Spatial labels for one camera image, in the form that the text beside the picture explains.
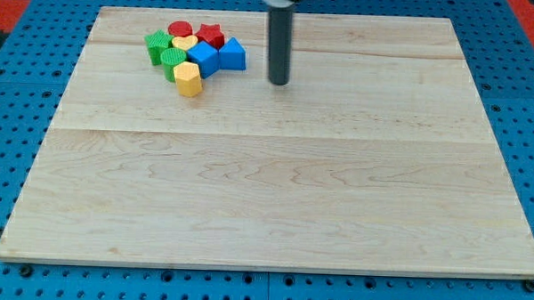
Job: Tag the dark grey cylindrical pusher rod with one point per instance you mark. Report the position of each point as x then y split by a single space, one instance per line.
280 32

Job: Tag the yellow hexagon block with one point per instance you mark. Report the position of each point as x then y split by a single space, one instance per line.
188 79

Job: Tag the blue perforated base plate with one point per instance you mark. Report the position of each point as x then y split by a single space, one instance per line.
36 62

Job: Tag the yellow heart block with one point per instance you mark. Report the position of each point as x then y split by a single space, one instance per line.
184 42

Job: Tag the green cylinder block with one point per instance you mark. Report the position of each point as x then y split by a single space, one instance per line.
171 58

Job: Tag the blue triangle block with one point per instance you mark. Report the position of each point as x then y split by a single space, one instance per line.
232 55

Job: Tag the light wooden board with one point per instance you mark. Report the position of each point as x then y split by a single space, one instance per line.
377 158

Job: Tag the blue cube block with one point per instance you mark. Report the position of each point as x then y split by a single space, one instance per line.
207 58

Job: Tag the red star block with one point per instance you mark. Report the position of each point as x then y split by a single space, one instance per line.
211 34

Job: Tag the red cylinder block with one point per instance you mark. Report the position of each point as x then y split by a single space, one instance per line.
181 28

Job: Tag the green star block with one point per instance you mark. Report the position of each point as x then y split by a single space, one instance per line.
156 43

